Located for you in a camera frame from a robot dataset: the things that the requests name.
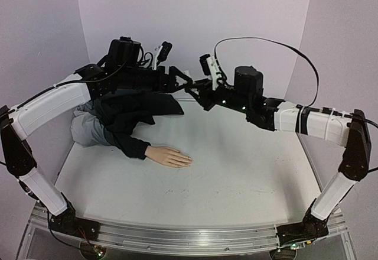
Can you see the black grey jacket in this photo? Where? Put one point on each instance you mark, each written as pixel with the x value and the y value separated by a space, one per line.
pixel 110 121

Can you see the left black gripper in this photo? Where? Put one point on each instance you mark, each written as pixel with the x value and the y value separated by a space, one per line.
pixel 163 87

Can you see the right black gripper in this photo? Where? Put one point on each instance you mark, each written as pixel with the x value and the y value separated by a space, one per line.
pixel 210 95

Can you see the aluminium front rail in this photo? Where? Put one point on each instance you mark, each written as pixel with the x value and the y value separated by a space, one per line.
pixel 191 241

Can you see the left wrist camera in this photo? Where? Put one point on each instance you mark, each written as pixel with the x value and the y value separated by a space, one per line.
pixel 161 54

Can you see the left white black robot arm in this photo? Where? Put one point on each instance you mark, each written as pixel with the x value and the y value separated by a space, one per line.
pixel 20 121

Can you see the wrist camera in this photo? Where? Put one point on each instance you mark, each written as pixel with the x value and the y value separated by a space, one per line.
pixel 212 70
pixel 161 54

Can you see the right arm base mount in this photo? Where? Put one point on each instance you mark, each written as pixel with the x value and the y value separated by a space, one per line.
pixel 309 229

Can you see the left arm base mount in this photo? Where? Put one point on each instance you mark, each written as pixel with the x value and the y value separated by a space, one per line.
pixel 69 224

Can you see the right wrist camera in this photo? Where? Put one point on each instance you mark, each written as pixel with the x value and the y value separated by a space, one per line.
pixel 212 70

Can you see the mannequin hand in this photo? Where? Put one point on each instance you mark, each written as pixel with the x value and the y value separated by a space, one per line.
pixel 168 157

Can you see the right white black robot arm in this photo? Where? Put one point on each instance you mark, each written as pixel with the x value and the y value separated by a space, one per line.
pixel 348 130

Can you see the clear nail polish bottle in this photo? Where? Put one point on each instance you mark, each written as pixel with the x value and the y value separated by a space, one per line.
pixel 187 73

